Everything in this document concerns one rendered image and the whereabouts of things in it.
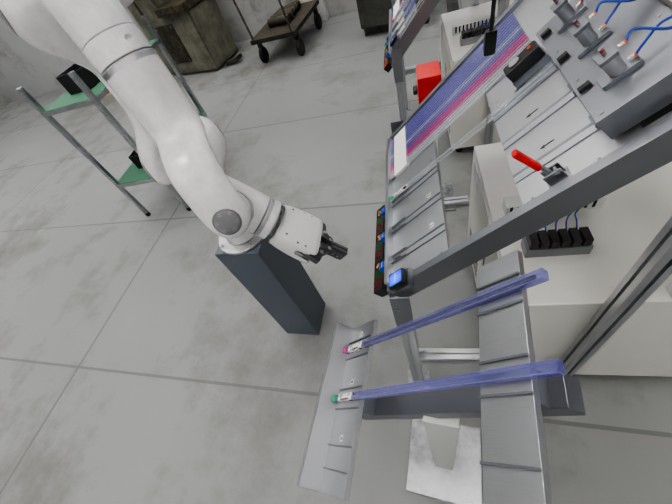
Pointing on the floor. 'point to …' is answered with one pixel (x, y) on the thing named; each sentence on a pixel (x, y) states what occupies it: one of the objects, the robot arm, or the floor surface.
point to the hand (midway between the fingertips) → (337, 250)
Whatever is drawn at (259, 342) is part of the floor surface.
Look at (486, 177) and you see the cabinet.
